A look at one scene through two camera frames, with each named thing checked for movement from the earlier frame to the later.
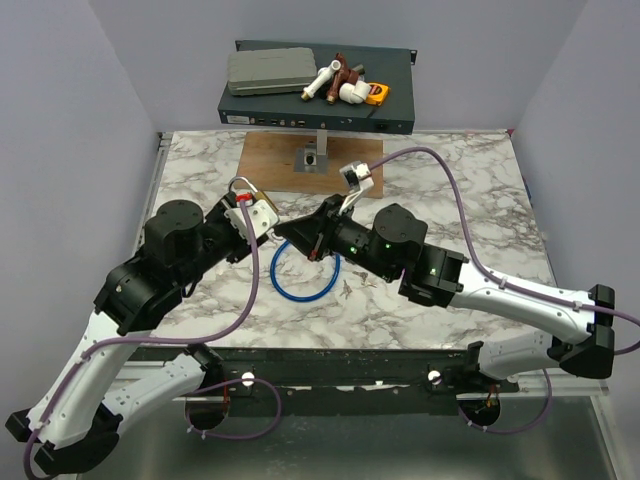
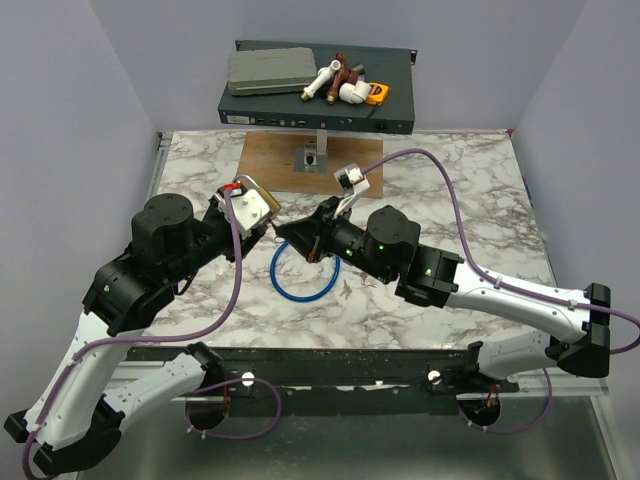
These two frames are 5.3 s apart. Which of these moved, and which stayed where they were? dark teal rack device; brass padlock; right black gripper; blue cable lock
Moved: brass padlock
Stayed: dark teal rack device; blue cable lock; right black gripper
